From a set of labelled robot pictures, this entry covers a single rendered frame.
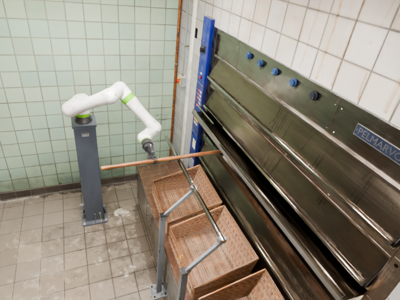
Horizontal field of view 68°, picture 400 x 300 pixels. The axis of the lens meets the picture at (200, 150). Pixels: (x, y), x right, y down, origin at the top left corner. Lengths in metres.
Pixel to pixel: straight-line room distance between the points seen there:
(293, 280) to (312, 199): 0.55
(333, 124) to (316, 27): 0.45
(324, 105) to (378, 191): 0.46
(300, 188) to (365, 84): 0.65
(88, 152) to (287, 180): 1.88
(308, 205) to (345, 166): 0.33
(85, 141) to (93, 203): 0.75
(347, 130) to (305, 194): 0.44
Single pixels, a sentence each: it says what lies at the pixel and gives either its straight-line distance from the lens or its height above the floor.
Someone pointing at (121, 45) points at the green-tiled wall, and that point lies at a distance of 3.23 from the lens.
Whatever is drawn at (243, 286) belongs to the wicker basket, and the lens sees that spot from 2.23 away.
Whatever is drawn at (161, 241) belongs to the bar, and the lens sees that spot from 2.41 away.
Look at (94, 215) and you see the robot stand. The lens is 3.45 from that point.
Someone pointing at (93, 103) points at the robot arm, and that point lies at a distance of 2.47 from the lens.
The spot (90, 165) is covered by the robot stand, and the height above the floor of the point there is 0.76.
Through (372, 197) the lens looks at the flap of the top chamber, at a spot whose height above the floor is 1.80.
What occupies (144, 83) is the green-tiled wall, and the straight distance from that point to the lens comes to 3.39.
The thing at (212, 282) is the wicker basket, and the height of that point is 0.73.
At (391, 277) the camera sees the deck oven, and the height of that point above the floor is 1.57.
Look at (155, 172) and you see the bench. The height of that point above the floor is 0.58.
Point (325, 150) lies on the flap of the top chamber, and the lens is 1.55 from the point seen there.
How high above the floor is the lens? 2.54
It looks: 33 degrees down
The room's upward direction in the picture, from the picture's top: 7 degrees clockwise
